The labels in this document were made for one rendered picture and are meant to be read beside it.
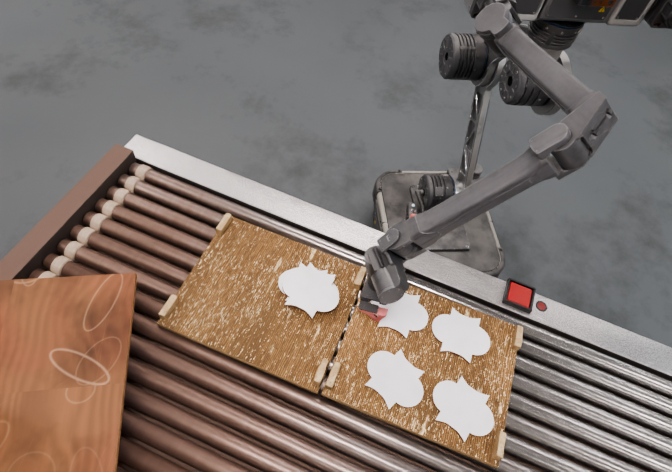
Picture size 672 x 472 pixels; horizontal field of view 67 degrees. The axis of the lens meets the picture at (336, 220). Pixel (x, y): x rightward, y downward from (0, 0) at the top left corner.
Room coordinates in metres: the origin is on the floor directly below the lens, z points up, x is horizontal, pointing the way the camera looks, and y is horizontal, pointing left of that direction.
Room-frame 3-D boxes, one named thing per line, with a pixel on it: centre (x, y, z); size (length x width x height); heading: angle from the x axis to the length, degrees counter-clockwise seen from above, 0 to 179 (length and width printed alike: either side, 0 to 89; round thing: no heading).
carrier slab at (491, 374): (0.49, -0.28, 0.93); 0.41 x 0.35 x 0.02; 78
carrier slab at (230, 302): (0.58, 0.13, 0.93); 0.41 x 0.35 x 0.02; 78
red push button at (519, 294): (0.72, -0.52, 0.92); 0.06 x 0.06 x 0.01; 77
